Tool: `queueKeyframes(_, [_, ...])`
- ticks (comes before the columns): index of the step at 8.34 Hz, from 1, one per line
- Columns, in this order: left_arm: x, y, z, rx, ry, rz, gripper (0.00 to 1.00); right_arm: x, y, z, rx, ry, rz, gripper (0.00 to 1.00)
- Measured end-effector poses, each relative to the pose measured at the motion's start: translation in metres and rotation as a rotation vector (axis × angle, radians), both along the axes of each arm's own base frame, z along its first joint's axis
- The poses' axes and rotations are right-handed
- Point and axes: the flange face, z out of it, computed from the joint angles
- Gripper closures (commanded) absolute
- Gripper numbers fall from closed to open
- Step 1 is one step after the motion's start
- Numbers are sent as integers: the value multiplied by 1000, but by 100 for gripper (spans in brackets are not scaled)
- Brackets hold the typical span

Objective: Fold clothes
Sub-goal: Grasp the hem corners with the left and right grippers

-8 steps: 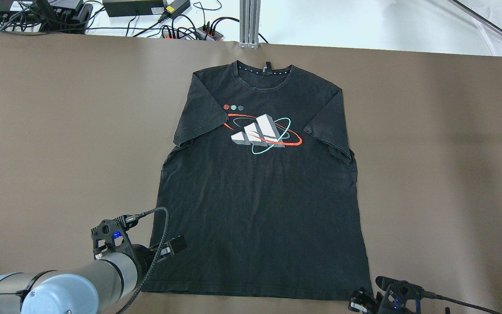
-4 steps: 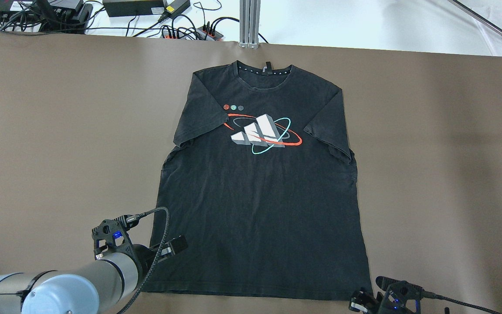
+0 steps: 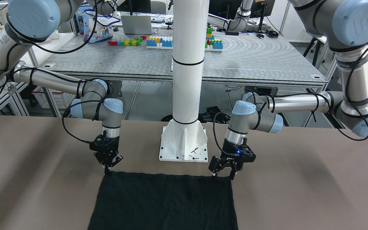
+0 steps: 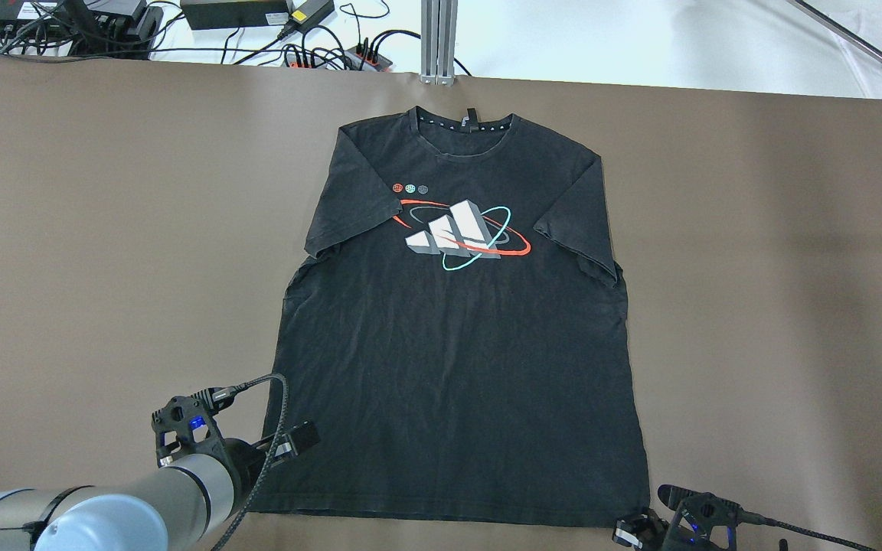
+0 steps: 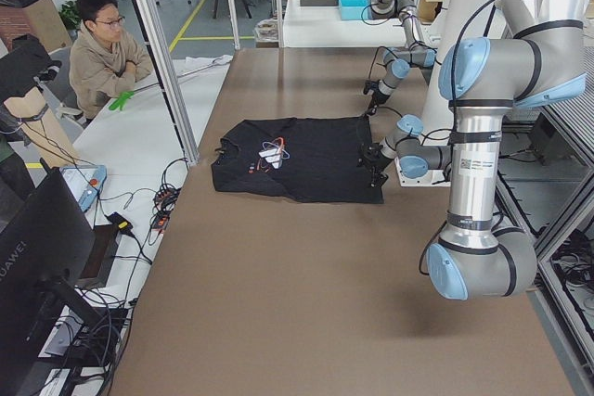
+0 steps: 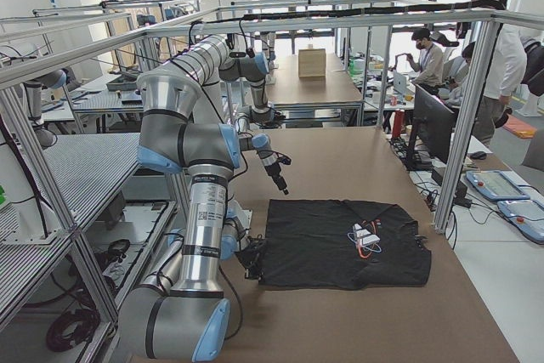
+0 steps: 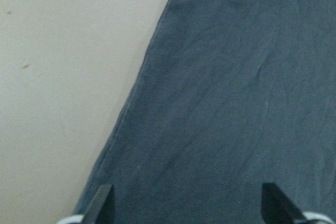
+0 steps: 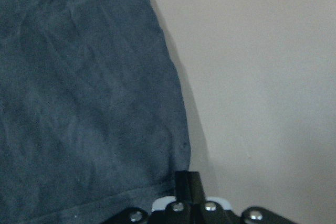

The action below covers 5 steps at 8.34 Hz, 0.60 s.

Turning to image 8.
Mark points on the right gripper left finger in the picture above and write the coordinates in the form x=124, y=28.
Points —
x=182, y=192

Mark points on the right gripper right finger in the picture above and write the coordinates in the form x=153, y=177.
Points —
x=196, y=193

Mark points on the black graphic t-shirt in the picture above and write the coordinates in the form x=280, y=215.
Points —
x=92, y=115

